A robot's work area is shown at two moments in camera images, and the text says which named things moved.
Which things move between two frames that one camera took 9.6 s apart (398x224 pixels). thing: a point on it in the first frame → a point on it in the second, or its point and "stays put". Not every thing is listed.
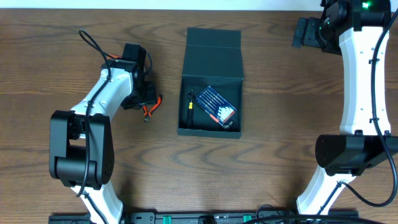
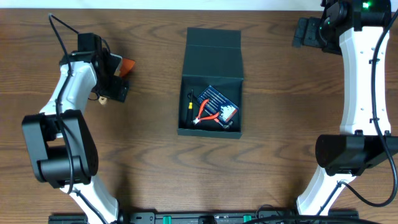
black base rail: (259, 216) stays put
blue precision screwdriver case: (219, 107) stays put
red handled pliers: (147, 115) → (199, 118)
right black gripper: (312, 23) stays put
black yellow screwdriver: (191, 119) stays put
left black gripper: (144, 98) → (117, 90)
